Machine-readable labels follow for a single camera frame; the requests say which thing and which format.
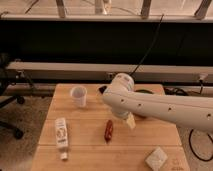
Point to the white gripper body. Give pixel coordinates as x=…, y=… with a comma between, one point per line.
x=122, y=115

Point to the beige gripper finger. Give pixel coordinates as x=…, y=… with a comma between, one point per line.
x=131, y=121

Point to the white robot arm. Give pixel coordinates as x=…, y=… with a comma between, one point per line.
x=189, y=111

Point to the green ceramic bowl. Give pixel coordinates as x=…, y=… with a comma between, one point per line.
x=144, y=91

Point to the black rectangular block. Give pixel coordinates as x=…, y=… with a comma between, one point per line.
x=102, y=89

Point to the white square sponge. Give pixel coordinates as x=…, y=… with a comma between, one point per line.
x=156, y=159

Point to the translucent plastic cup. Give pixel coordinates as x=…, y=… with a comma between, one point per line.
x=78, y=95

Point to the white tube bottle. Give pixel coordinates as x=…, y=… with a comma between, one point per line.
x=61, y=134

